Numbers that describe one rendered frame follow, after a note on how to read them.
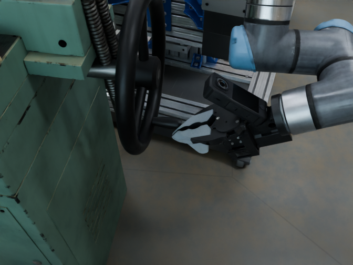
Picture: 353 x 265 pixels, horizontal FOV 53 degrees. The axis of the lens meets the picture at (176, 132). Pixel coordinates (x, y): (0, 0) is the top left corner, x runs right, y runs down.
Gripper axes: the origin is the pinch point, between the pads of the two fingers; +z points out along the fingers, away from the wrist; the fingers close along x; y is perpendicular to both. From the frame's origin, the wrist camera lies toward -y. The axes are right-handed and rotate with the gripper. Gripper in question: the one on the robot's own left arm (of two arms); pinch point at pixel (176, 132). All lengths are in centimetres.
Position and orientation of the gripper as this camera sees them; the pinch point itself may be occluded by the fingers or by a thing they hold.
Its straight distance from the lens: 66.9
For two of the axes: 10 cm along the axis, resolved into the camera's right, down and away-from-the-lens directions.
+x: 1.5, -7.5, 6.4
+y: 4.9, 6.2, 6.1
